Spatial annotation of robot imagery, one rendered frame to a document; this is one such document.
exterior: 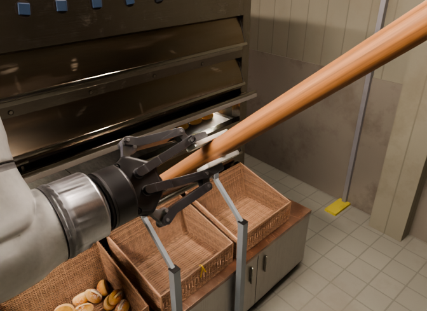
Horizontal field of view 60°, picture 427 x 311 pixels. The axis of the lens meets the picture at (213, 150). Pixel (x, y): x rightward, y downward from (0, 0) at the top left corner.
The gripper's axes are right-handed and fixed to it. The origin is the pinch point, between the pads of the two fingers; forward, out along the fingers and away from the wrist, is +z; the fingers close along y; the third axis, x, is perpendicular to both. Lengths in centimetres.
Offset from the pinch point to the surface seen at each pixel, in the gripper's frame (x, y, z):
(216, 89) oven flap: -123, -44, 124
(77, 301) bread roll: -167, 29, 9
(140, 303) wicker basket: -142, 43, 29
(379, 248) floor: -153, 123, 236
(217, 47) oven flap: -106, -63, 124
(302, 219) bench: -143, 60, 159
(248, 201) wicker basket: -169, 33, 144
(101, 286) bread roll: -166, 29, 22
